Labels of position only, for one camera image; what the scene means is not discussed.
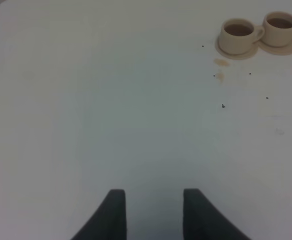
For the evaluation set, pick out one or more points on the left beige cup saucer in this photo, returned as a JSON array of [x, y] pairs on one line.
[[235, 49]]

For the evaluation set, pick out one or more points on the beige teacup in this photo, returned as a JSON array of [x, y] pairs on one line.
[[242, 29], [278, 29]]

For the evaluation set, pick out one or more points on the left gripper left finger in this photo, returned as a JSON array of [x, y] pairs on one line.
[[109, 221]]

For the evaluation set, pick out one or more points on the right beige cup saucer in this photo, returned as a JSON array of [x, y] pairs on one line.
[[280, 51]]

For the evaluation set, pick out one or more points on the beige cup saucer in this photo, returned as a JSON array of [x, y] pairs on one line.
[[280, 51], [235, 49]]

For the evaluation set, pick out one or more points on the left beige teacup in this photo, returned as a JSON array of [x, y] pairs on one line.
[[242, 29]]

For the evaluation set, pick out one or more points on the right beige teacup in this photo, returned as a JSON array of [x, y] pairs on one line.
[[278, 29]]

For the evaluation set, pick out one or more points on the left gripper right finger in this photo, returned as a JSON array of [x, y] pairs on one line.
[[203, 221]]

